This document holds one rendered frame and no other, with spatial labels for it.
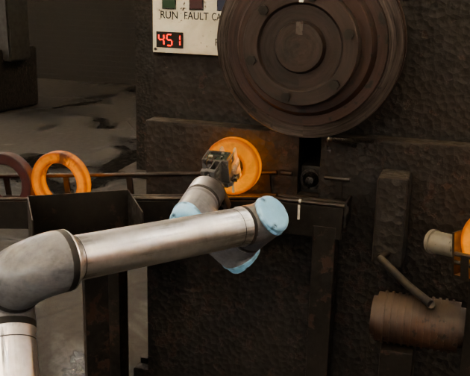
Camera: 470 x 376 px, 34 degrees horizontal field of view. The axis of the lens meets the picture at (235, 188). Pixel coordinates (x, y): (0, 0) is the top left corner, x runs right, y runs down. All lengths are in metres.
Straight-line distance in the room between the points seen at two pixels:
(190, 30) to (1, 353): 1.09
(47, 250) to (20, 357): 0.20
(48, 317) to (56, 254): 1.67
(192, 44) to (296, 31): 0.42
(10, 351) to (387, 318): 0.90
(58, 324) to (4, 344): 1.55
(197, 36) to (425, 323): 0.97
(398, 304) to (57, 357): 1.30
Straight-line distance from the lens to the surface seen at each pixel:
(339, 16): 1.85
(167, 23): 2.21
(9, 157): 2.39
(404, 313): 1.93
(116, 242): 1.49
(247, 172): 2.08
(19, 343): 1.48
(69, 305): 3.17
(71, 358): 2.77
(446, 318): 1.93
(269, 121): 2.01
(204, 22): 2.17
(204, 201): 1.82
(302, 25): 1.86
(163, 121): 2.22
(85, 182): 2.27
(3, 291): 1.44
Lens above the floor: 1.29
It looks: 16 degrees down
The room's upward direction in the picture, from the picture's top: 1 degrees clockwise
